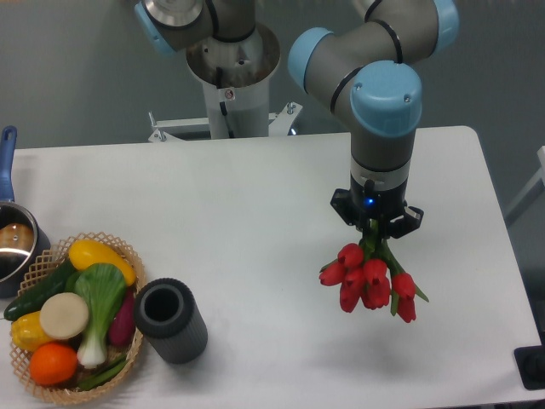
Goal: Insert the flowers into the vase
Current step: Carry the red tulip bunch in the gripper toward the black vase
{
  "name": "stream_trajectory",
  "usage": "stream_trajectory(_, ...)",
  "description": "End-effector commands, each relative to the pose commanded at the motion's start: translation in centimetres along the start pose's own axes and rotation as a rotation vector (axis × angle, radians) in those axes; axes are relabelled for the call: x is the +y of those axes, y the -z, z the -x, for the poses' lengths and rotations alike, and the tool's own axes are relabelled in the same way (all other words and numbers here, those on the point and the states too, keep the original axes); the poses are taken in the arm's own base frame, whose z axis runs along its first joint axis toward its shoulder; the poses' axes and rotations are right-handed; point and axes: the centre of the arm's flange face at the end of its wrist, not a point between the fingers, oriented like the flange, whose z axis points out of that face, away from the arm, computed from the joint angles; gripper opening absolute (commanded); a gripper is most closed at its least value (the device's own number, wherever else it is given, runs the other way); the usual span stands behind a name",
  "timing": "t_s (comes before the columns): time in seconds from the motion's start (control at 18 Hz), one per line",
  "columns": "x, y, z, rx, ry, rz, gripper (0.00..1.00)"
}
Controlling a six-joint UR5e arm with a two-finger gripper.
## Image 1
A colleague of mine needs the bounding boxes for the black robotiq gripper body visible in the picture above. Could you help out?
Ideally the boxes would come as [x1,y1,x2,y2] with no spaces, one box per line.
[330,179,424,239]

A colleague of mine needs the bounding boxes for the red tulip bouquet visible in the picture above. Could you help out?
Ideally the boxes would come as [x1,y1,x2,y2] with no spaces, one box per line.
[318,220,429,323]

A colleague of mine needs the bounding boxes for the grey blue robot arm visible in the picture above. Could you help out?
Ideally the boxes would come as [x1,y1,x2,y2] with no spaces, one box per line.
[135,1,460,239]

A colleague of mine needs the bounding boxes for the dark grey ribbed vase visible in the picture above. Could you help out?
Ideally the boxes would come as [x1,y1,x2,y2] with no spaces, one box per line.
[134,278,208,364]

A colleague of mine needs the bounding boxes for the black device at table edge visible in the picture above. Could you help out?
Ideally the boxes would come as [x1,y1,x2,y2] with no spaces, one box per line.
[513,345,544,390]

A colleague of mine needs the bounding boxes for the purple eggplant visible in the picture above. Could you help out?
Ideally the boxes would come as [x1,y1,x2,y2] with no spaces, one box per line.
[107,290,135,347]

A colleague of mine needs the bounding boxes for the green bok choy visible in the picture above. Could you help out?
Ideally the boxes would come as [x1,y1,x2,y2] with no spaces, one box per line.
[74,263,127,369]

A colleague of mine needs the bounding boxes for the yellow squash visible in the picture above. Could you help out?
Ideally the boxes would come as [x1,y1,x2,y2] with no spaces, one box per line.
[68,239,136,286]

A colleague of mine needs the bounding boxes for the green bean pods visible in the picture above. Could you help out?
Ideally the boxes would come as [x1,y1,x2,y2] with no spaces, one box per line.
[77,355,127,391]

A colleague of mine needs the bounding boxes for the beige round disc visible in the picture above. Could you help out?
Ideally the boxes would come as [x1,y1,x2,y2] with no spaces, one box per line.
[39,292,89,340]

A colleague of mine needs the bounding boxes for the woven wicker basket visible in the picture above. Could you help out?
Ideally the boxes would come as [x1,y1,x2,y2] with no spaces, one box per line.
[9,232,146,406]

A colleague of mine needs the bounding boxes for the dark green cucumber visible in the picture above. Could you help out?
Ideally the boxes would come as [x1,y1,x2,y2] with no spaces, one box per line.
[3,260,77,321]

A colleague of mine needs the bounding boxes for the orange fruit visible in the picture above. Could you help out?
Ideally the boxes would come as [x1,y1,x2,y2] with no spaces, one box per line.
[29,343,77,386]

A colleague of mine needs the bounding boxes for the yellow bell pepper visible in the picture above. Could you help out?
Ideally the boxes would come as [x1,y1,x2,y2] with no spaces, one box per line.
[11,311,54,352]

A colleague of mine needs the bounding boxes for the black cable on pedestal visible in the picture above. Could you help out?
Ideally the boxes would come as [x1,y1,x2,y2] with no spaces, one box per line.
[215,66,235,139]

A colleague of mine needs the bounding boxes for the white furniture frame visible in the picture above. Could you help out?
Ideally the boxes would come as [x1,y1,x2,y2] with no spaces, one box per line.
[504,146,544,228]

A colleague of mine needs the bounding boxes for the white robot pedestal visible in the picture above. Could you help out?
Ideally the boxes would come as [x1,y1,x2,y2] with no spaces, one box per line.
[148,22,303,142]

